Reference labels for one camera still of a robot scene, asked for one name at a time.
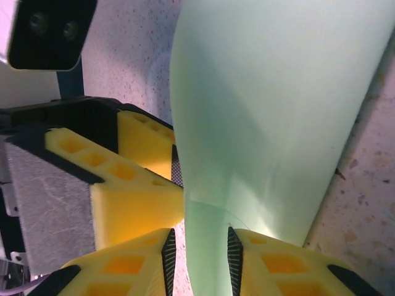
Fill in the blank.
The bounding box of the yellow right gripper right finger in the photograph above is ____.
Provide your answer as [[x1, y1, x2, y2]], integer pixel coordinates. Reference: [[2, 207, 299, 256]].
[[227, 226, 385, 296]]

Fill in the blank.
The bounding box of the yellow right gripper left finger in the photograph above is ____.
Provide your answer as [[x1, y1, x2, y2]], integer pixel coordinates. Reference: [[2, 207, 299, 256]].
[[29, 227, 177, 296]]

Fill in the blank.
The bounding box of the green foam sheet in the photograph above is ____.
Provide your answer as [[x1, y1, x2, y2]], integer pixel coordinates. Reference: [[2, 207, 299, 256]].
[[168, 0, 392, 296]]

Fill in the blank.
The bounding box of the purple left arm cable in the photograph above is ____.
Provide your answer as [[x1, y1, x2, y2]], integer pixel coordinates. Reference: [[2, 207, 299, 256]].
[[12, 276, 53, 295]]

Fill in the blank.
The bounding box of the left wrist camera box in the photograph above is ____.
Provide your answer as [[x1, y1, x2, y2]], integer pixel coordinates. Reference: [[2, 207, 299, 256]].
[[6, 0, 99, 72]]

